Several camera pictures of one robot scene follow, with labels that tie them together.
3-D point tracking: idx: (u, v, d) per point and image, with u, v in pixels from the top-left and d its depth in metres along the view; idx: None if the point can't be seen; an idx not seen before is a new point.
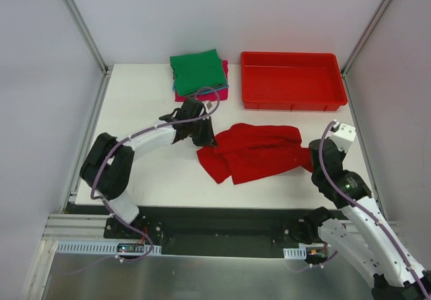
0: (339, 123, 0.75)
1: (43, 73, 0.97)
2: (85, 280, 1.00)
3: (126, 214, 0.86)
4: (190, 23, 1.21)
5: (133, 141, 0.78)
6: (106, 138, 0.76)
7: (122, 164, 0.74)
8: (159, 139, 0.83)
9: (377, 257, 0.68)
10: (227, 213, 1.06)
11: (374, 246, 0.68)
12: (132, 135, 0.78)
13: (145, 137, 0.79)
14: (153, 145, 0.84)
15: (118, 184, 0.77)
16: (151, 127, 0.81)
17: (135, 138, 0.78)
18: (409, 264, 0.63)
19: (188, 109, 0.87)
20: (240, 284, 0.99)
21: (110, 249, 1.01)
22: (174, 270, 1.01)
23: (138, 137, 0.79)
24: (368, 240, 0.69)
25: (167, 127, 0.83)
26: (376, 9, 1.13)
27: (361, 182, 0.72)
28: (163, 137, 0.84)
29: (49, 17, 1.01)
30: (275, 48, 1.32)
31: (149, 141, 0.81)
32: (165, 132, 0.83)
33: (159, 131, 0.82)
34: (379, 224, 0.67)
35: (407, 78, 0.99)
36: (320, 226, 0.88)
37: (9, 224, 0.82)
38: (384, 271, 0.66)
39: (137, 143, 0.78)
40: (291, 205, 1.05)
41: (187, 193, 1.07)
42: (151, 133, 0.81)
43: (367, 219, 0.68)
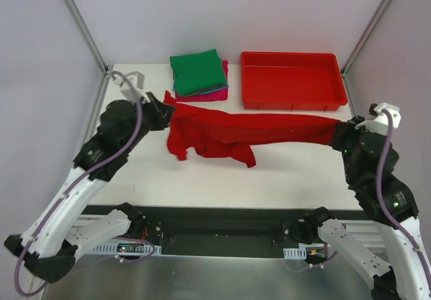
0: (385, 106, 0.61)
1: (44, 73, 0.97)
2: (85, 280, 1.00)
3: (119, 230, 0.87)
4: (190, 23, 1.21)
5: (40, 236, 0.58)
6: (10, 244, 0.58)
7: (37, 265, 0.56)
8: (79, 199, 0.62)
9: (397, 276, 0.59)
10: (228, 214, 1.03)
11: (400, 267, 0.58)
12: (36, 231, 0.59)
13: (55, 219, 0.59)
14: (83, 207, 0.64)
15: (60, 268, 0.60)
16: (58, 199, 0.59)
17: (41, 233, 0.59)
18: None
19: (110, 128, 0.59)
20: (240, 284, 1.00)
21: (110, 249, 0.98)
22: (174, 270, 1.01)
23: (44, 228, 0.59)
24: (394, 259, 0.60)
25: (79, 185, 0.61)
26: (376, 9, 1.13)
27: (412, 200, 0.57)
28: (86, 193, 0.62)
29: (50, 17, 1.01)
30: (276, 48, 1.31)
31: (69, 216, 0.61)
32: (80, 193, 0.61)
33: (72, 197, 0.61)
34: (417, 252, 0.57)
35: (407, 79, 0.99)
36: (320, 226, 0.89)
37: (9, 224, 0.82)
38: (401, 289, 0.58)
39: (46, 237, 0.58)
40: (291, 205, 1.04)
41: (187, 194, 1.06)
42: (58, 209, 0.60)
43: (406, 243, 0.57)
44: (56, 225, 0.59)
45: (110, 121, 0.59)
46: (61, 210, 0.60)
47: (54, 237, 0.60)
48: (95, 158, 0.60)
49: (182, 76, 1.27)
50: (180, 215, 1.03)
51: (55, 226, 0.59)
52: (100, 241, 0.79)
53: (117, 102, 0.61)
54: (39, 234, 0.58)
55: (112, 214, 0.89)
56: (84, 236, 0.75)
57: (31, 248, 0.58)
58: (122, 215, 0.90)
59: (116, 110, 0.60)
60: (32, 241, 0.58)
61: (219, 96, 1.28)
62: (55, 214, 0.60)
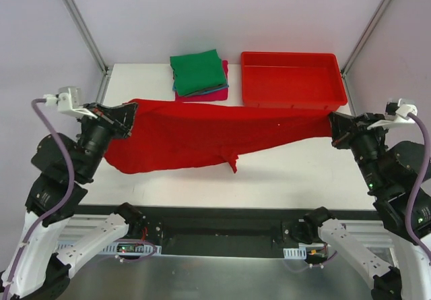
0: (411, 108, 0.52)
1: (43, 73, 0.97)
2: (85, 281, 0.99)
3: (119, 233, 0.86)
4: (190, 23, 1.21)
5: (15, 282, 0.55)
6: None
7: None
8: (46, 238, 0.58)
9: (404, 284, 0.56)
10: (227, 214, 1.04)
11: (411, 276, 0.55)
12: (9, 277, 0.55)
13: (25, 263, 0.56)
14: (52, 244, 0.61)
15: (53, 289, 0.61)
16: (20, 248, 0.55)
17: (15, 278, 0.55)
18: None
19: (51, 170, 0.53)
20: (240, 285, 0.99)
21: (110, 249, 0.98)
22: (174, 270, 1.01)
23: (17, 274, 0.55)
24: (406, 269, 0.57)
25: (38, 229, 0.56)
26: (376, 9, 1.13)
27: None
28: (49, 233, 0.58)
29: (49, 17, 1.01)
30: (276, 48, 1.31)
31: (37, 257, 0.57)
32: (41, 236, 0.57)
33: (34, 242, 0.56)
34: None
35: (407, 79, 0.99)
36: (320, 226, 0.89)
37: None
38: (406, 294, 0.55)
39: (21, 282, 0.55)
40: (290, 205, 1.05)
41: (187, 194, 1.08)
42: (24, 255, 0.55)
43: (423, 258, 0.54)
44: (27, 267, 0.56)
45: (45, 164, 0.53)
46: (28, 255, 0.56)
47: (31, 277, 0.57)
48: (44, 201, 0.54)
49: (182, 76, 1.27)
50: (180, 216, 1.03)
51: (27, 270, 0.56)
52: (97, 249, 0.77)
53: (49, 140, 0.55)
54: (13, 278, 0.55)
55: (108, 220, 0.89)
56: (79, 249, 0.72)
57: (11, 290, 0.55)
58: (119, 220, 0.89)
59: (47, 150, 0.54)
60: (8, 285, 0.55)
61: (219, 96, 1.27)
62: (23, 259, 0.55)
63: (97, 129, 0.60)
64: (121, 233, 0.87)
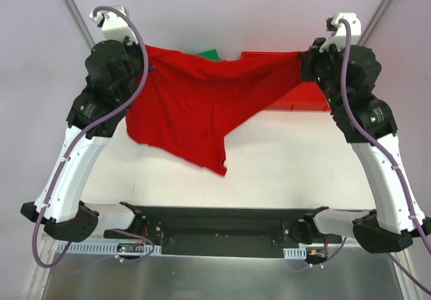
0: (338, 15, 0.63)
1: (44, 74, 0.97)
2: (85, 280, 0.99)
3: (125, 219, 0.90)
4: (190, 24, 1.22)
5: (52, 201, 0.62)
6: (29, 211, 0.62)
7: (58, 229, 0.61)
8: (84, 158, 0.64)
9: (377, 200, 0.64)
10: (228, 214, 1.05)
11: (380, 189, 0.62)
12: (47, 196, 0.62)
13: (62, 183, 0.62)
14: (87, 169, 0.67)
15: (84, 227, 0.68)
16: (61, 162, 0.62)
17: (52, 197, 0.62)
18: (414, 214, 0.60)
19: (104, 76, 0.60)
20: (240, 284, 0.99)
21: (110, 249, 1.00)
22: (174, 270, 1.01)
23: (56, 193, 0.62)
24: (374, 183, 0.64)
25: (80, 141, 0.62)
26: (375, 12, 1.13)
27: (390, 116, 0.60)
28: (87, 154, 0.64)
29: (49, 17, 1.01)
30: (275, 49, 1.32)
31: (75, 178, 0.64)
32: (81, 154, 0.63)
33: (74, 160, 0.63)
34: (395, 169, 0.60)
35: (406, 79, 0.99)
36: (315, 214, 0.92)
37: (8, 224, 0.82)
38: (380, 216, 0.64)
39: (58, 202, 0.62)
40: (288, 205, 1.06)
41: (185, 193, 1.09)
42: (64, 173, 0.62)
43: (384, 161, 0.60)
44: (64, 187, 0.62)
45: (98, 66, 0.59)
46: (65, 174, 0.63)
47: (67, 197, 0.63)
48: (87, 114, 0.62)
49: None
50: (180, 215, 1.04)
51: (65, 191, 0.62)
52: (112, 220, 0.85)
53: (103, 43, 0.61)
54: (51, 200, 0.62)
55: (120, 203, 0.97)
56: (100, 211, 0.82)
57: (47, 214, 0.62)
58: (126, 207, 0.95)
59: (102, 52, 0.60)
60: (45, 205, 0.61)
61: None
62: (62, 178, 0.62)
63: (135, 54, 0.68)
64: (124, 223, 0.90)
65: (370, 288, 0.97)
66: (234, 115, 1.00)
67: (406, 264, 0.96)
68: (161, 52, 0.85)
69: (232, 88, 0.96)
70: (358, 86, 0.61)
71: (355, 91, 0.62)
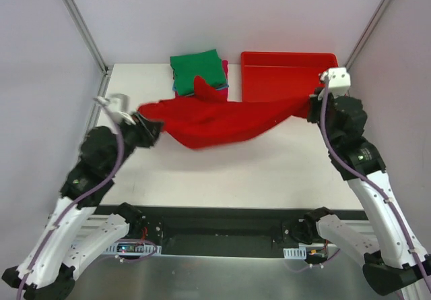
0: (328, 71, 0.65)
1: (43, 73, 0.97)
2: (86, 281, 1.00)
3: (118, 234, 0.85)
4: (190, 24, 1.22)
5: (36, 269, 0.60)
6: (6, 278, 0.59)
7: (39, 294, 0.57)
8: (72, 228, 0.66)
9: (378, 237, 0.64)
10: (228, 214, 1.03)
11: (378, 224, 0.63)
12: (29, 265, 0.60)
13: (48, 249, 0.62)
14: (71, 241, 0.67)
15: (60, 291, 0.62)
16: (50, 230, 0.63)
17: (36, 266, 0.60)
18: (413, 247, 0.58)
19: (91, 157, 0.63)
20: (240, 284, 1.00)
21: (110, 249, 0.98)
22: (174, 270, 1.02)
23: (40, 260, 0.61)
24: (372, 220, 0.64)
25: (70, 212, 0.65)
26: (376, 9, 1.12)
27: (376, 155, 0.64)
28: (75, 224, 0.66)
29: (50, 18, 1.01)
30: (276, 48, 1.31)
31: (59, 247, 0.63)
32: (70, 221, 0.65)
33: (62, 228, 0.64)
34: (388, 203, 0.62)
35: (407, 79, 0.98)
36: (318, 220, 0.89)
37: (9, 224, 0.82)
38: (382, 251, 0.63)
39: (42, 268, 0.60)
40: (291, 205, 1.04)
41: (186, 194, 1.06)
42: (51, 241, 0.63)
43: (376, 195, 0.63)
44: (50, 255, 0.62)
45: (89, 152, 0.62)
46: (52, 242, 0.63)
47: (52, 266, 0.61)
48: (80, 189, 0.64)
49: (182, 76, 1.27)
50: (180, 216, 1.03)
51: (50, 258, 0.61)
52: (98, 251, 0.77)
53: (95, 131, 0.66)
54: (34, 267, 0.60)
55: (110, 219, 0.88)
56: (81, 253, 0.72)
57: (29, 279, 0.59)
58: (118, 220, 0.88)
59: (91, 139, 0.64)
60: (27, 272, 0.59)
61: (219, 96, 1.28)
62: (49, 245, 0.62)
63: (130, 132, 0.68)
64: (122, 233, 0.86)
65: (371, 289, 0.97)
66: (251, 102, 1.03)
67: None
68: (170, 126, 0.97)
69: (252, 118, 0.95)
70: (350, 131, 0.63)
71: (347, 134, 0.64)
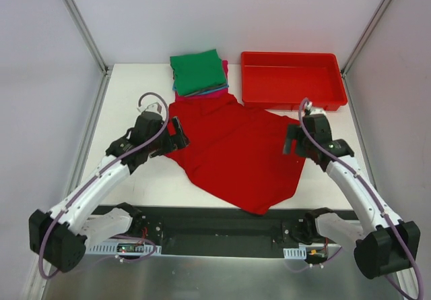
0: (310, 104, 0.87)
1: (43, 73, 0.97)
2: (86, 281, 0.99)
3: (120, 227, 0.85)
4: (190, 25, 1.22)
5: (71, 210, 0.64)
6: (38, 218, 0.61)
7: (64, 241, 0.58)
8: (108, 185, 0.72)
9: (358, 213, 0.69)
10: (229, 214, 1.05)
11: (354, 199, 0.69)
12: (67, 204, 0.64)
13: (87, 195, 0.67)
14: (105, 195, 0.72)
15: (72, 259, 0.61)
16: (93, 176, 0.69)
17: (73, 206, 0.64)
18: (384, 210, 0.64)
19: (142, 129, 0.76)
20: (240, 284, 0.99)
21: (110, 249, 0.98)
22: (174, 270, 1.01)
23: (77, 202, 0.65)
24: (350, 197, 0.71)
25: (115, 165, 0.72)
26: (376, 9, 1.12)
27: (346, 145, 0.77)
28: (115, 178, 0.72)
29: (49, 17, 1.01)
30: (276, 48, 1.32)
31: (95, 195, 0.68)
32: (112, 173, 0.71)
33: (104, 176, 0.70)
34: (357, 176, 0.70)
35: (407, 78, 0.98)
36: (316, 217, 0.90)
37: (9, 224, 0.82)
38: (363, 224, 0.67)
39: (77, 210, 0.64)
40: (291, 205, 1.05)
41: (185, 194, 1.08)
42: (93, 186, 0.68)
43: (346, 172, 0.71)
44: (87, 200, 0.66)
45: (141, 123, 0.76)
46: (91, 189, 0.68)
47: (82, 212, 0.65)
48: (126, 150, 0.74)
49: (182, 76, 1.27)
50: (180, 216, 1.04)
51: (85, 201, 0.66)
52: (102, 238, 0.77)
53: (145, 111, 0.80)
54: (70, 207, 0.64)
55: (112, 213, 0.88)
56: (91, 228, 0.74)
57: (62, 219, 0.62)
58: (122, 213, 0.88)
59: (145, 116, 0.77)
60: (64, 210, 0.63)
61: (219, 96, 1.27)
62: (89, 189, 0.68)
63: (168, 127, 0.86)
64: (123, 227, 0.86)
65: (372, 289, 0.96)
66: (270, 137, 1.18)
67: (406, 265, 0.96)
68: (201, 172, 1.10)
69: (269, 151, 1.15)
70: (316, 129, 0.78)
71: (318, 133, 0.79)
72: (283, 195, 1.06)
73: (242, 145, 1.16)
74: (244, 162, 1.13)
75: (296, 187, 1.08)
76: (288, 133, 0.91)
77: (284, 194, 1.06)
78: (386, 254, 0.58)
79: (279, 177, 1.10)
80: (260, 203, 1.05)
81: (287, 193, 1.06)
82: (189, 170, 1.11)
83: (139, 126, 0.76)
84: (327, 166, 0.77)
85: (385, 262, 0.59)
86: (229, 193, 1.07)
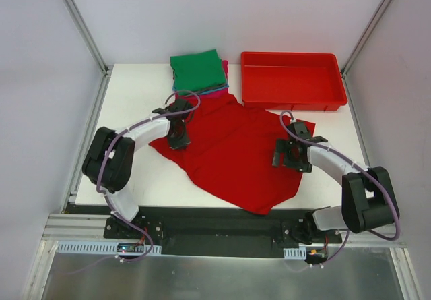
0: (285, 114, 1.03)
1: (43, 74, 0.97)
2: (85, 281, 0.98)
3: (128, 212, 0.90)
4: (190, 25, 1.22)
5: (133, 131, 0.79)
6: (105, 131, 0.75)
7: (127, 151, 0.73)
8: (152, 132, 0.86)
9: (337, 176, 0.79)
10: (228, 214, 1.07)
11: (331, 166, 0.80)
12: (130, 127, 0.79)
13: (143, 129, 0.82)
14: (149, 137, 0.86)
15: (120, 176, 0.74)
16: (147, 118, 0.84)
17: (134, 131, 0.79)
18: (353, 162, 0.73)
19: (180, 106, 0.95)
20: (240, 284, 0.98)
21: (110, 249, 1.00)
22: (174, 270, 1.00)
23: (135, 129, 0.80)
24: (328, 166, 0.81)
25: (161, 119, 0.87)
26: (376, 10, 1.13)
27: (320, 137, 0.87)
28: (159, 127, 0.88)
29: (48, 17, 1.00)
30: (275, 48, 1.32)
31: (147, 133, 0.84)
32: (160, 124, 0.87)
33: (154, 123, 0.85)
34: (330, 150, 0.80)
35: (406, 78, 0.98)
36: (314, 211, 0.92)
37: (9, 224, 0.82)
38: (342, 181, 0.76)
39: (137, 133, 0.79)
40: (291, 205, 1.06)
41: (186, 194, 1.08)
42: (146, 125, 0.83)
43: (320, 150, 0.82)
44: (143, 132, 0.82)
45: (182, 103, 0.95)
46: (145, 127, 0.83)
47: (137, 139, 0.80)
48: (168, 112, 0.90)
49: (182, 76, 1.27)
50: (180, 216, 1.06)
51: (141, 133, 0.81)
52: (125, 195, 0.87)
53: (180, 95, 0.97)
54: (131, 131, 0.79)
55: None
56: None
57: (125, 135, 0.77)
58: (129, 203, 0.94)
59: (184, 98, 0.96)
60: (128, 129, 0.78)
61: (219, 96, 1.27)
62: (144, 126, 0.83)
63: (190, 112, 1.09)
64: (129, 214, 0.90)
65: (372, 288, 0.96)
66: (269, 138, 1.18)
67: (406, 265, 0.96)
68: (200, 175, 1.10)
69: (268, 152, 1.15)
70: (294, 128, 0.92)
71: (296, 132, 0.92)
72: (286, 195, 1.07)
73: (242, 145, 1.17)
74: (243, 163, 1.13)
75: (297, 187, 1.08)
76: (277, 148, 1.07)
77: (286, 193, 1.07)
78: (363, 197, 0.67)
79: (279, 178, 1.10)
80: (264, 203, 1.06)
81: (290, 192, 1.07)
82: (189, 170, 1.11)
83: (177, 105, 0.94)
84: (308, 155, 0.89)
85: (367, 209, 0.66)
86: (233, 194, 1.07)
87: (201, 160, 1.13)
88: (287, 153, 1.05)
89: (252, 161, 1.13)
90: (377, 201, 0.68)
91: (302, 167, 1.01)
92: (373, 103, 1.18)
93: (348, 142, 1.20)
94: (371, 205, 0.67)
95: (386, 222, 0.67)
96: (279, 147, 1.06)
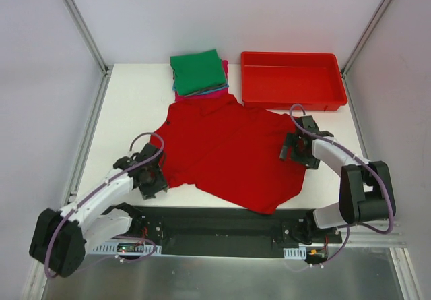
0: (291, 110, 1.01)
1: (44, 75, 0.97)
2: (85, 281, 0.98)
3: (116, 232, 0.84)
4: (190, 25, 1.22)
5: (81, 210, 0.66)
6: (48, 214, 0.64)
7: (73, 238, 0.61)
8: (112, 196, 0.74)
9: (338, 169, 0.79)
10: (229, 214, 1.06)
11: (333, 159, 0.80)
12: (78, 204, 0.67)
13: (95, 201, 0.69)
14: (108, 203, 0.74)
15: (71, 261, 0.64)
16: (102, 183, 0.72)
17: (83, 207, 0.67)
18: (355, 155, 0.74)
19: (149, 152, 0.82)
20: (240, 284, 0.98)
21: (110, 249, 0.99)
22: (174, 270, 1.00)
23: (85, 205, 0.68)
24: (330, 160, 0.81)
25: (123, 176, 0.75)
26: (376, 10, 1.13)
27: (326, 133, 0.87)
28: (120, 187, 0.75)
29: (48, 17, 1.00)
30: (275, 48, 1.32)
31: (103, 201, 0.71)
32: (120, 183, 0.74)
33: (112, 185, 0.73)
34: (334, 143, 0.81)
35: (406, 78, 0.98)
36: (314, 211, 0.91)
37: (9, 224, 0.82)
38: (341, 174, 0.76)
39: (86, 211, 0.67)
40: (291, 205, 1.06)
41: (186, 194, 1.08)
42: (101, 193, 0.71)
43: (325, 143, 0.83)
44: (96, 205, 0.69)
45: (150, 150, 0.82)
46: (100, 195, 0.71)
47: (88, 216, 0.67)
48: (133, 164, 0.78)
49: (182, 76, 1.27)
50: (180, 216, 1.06)
51: (95, 205, 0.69)
52: (102, 240, 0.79)
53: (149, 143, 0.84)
54: (80, 207, 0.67)
55: (112, 212, 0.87)
56: (91, 230, 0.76)
57: (71, 217, 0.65)
58: (121, 213, 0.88)
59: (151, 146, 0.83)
60: (75, 209, 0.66)
61: (219, 96, 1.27)
62: (97, 195, 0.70)
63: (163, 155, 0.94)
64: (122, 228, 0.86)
65: (372, 288, 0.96)
66: (269, 137, 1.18)
67: (406, 264, 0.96)
68: (201, 176, 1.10)
69: (269, 152, 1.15)
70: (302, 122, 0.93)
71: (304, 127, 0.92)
72: (289, 194, 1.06)
73: (243, 145, 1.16)
74: (243, 163, 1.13)
75: (300, 187, 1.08)
76: (285, 141, 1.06)
77: (289, 193, 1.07)
78: (361, 189, 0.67)
79: (280, 178, 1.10)
80: (269, 203, 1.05)
81: (292, 192, 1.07)
82: (189, 171, 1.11)
83: (145, 151, 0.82)
84: (312, 147, 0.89)
85: (363, 201, 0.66)
86: (235, 194, 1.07)
87: (201, 161, 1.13)
88: (294, 147, 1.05)
89: (252, 161, 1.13)
90: (374, 194, 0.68)
91: (308, 163, 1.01)
92: (373, 103, 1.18)
93: (348, 142, 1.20)
94: (368, 198, 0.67)
95: (381, 216, 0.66)
96: (287, 139, 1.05)
